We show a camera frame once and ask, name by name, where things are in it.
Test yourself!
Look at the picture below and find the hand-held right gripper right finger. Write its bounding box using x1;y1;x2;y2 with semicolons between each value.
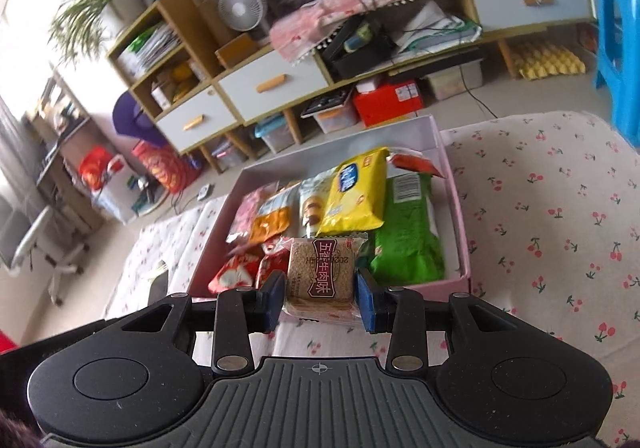
356;270;543;375

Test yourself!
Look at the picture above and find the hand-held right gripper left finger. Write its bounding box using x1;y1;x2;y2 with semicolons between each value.
102;270;287;376

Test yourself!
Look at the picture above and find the red white snack packet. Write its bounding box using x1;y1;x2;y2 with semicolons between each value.
209;235;291;296

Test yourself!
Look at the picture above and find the brown biscuit packet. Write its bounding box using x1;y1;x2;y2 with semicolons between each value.
281;235;369;323

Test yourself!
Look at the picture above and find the orange white snack packet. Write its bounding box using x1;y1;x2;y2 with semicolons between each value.
249;193;296;243

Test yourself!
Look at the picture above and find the green snack packet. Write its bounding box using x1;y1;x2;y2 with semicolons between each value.
367;173;446;286

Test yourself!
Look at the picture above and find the pink flowered snack packet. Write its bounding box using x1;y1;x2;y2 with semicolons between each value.
227;190;266;243

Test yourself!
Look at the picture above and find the pale tart picture snack packet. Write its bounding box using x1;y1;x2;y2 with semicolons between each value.
299;178;341;239

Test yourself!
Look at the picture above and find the yellow snack packet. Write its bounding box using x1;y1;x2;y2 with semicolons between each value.
316;146;390;236

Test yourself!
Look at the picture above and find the pink cardboard box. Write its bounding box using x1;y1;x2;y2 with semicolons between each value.
190;114;472;301

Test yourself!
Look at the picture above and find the small orange snack packet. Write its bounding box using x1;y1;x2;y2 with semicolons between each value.
390;152;446;179

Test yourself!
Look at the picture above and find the white office chair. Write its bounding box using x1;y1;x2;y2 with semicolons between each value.
0;205;91;306

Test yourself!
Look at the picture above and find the blue lid storage bin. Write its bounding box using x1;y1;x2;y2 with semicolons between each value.
255;115;296;153

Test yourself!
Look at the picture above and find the red round bag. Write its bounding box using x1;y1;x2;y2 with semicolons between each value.
132;140;201;193

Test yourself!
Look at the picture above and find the white cabinet drawer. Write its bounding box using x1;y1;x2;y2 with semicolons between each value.
217;48;331;123
155;90;241;153

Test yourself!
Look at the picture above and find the white shopping bag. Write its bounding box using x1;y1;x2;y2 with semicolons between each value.
92;155;141;223

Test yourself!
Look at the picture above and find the red shoe box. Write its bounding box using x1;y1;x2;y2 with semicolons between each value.
352;80;426;126

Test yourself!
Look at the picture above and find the cherry print tablecloth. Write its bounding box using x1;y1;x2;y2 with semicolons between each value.
102;110;640;429

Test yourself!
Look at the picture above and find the red gift bag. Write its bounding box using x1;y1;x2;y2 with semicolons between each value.
77;148;113;189

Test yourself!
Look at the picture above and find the purple hat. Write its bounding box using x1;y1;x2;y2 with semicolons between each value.
112;90;171;149

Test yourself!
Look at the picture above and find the wooden cabinet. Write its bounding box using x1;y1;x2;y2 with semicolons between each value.
107;0;601;173

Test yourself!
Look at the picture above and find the clear storage bin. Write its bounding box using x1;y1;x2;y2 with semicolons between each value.
427;62;483;101

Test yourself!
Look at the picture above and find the black storage box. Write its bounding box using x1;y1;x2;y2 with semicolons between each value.
320;18;396;78

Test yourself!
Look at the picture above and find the brown cardboard box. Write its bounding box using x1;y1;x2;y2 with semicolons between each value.
216;32;261;68

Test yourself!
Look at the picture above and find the stack of folders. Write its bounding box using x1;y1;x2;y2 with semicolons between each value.
117;25;181;78

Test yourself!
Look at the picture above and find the pile of white papers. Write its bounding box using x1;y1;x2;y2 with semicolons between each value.
395;2;483;61

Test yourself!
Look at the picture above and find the pink tasselled cloth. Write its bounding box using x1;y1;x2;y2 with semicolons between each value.
270;0;526;63

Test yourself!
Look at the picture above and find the white desk fan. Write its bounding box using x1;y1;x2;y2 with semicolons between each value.
220;0;268;33

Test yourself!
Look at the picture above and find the yellow egg tray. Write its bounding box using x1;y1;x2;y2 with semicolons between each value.
515;42;586;78

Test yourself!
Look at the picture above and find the blue plastic stool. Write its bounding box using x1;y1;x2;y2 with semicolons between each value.
595;0;640;143

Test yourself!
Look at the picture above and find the orange handle storage bin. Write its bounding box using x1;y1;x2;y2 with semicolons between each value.
302;98;358;133

